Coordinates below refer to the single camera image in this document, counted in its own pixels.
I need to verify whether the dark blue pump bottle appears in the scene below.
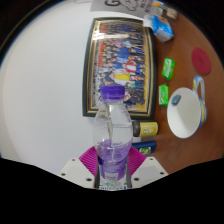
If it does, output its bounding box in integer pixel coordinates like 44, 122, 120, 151
132, 140, 157, 156

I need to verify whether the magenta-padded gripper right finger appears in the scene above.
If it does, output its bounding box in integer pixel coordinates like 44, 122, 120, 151
125, 146, 169, 189

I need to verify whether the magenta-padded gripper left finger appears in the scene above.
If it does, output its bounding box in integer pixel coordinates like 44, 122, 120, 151
59, 146, 100, 189

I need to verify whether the dark yellow-labelled pump bottle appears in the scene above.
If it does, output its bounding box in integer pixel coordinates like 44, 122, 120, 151
132, 120, 159, 138

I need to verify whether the blue patterned ceramic mug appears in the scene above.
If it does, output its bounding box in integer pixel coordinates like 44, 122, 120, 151
166, 75, 209, 140

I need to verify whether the framed group picture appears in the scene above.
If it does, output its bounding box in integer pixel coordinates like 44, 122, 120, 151
82, 17, 158, 120

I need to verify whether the flat round red coaster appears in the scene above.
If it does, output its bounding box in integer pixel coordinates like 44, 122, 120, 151
190, 47, 212, 76

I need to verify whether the small patterned snack pack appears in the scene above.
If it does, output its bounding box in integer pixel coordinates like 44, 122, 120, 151
165, 7, 179, 20

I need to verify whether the blue tissue pack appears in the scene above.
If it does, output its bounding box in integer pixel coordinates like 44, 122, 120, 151
143, 14, 175, 43

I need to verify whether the clear purple-capped water bottle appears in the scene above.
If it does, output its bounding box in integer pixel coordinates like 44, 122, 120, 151
92, 84, 134, 191

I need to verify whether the small green packet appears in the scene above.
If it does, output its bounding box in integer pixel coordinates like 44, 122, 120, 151
158, 83, 170, 107
161, 57, 176, 81

